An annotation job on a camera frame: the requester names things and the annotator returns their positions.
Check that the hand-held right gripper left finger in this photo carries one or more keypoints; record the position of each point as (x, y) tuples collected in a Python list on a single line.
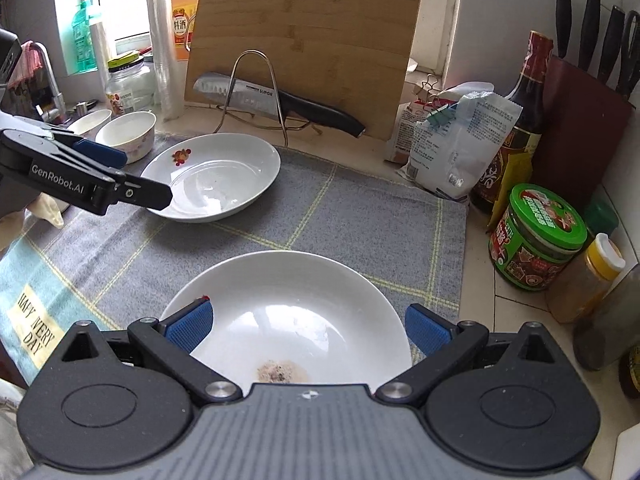
[(189, 327)]

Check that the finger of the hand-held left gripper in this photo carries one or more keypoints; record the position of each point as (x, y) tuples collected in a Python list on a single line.
[(145, 195), (100, 152)]

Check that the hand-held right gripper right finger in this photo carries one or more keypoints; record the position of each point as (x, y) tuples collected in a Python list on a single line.
[(427, 330)]

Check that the white plate red flowers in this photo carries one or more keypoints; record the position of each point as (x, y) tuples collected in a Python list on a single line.
[(220, 175)]

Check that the white flowered plate with stain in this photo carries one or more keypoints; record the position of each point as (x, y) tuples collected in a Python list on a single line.
[(300, 300)]

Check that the steel sink knob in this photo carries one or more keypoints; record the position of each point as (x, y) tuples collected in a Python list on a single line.
[(82, 106)]

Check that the glass jar yellow green lid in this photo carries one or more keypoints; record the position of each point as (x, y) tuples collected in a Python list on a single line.
[(127, 90)]

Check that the steel faucet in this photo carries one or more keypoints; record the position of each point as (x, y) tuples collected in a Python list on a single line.
[(52, 85)]

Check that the short clear plastic roll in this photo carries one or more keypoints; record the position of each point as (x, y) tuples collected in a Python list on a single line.
[(100, 50)]

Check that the pink dish cloth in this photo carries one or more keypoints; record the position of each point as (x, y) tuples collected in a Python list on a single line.
[(27, 62)]

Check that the tall clear plastic roll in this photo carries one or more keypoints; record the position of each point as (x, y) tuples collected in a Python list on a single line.
[(165, 60)]

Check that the green pump soap bottle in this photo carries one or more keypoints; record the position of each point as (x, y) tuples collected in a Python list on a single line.
[(84, 40)]

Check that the grey blue checked towel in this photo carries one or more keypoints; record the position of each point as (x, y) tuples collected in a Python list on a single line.
[(350, 220)]

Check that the green lidded sauce jar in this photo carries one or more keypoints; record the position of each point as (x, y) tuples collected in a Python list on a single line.
[(535, 240)]

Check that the orange cooking wine jug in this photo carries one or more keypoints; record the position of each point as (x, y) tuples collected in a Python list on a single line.
[(185, 20)]

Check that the yellow spice jar white cap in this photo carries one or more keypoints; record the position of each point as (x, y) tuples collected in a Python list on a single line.
[(582, 280)]

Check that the white printed plastic bag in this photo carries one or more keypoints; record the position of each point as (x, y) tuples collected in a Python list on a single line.
[(450, 155)]

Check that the grey glass bottle red cap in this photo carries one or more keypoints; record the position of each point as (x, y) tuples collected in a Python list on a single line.
[(610, 320)]

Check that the white bag red print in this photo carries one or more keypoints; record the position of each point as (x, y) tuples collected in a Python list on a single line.
[(405, 135)]

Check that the green capped jar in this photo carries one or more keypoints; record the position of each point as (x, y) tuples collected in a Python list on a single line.
[(600, 220)]

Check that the teal binder clip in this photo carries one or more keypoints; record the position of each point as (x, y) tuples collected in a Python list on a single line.
[(442, 114)]

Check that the bamboo cutting board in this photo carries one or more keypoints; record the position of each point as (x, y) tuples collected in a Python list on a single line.
[(310, 35)]

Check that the black binder clip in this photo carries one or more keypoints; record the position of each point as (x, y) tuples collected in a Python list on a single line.
[(432, 91)]

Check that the dark soy sauce bottle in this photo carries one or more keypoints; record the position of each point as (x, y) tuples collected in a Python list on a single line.
[(525, 110)]

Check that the dark red knife block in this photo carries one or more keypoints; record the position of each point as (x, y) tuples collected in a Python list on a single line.
[(575, 135)]

